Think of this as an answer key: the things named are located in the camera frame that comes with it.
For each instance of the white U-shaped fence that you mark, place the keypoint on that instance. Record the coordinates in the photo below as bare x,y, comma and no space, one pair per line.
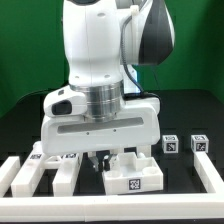
40,190

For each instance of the white chair seat part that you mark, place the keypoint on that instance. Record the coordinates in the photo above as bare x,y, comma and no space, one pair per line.
129,173

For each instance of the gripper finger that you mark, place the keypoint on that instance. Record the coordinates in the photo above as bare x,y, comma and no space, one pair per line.
106,162
95,163

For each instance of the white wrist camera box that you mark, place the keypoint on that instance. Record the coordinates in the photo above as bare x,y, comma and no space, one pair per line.
65,101

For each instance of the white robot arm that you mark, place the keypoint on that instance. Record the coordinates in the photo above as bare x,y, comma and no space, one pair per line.
102,38

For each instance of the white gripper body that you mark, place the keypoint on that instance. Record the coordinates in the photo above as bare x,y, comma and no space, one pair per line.
135,125

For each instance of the white tagged cube right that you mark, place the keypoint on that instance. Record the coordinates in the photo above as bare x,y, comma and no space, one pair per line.
199,143

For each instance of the white tagged cube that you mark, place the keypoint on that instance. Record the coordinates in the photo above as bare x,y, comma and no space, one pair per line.
199,143
170,144

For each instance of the white tagged cube left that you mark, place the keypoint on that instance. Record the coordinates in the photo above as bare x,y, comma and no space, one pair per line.
170,144

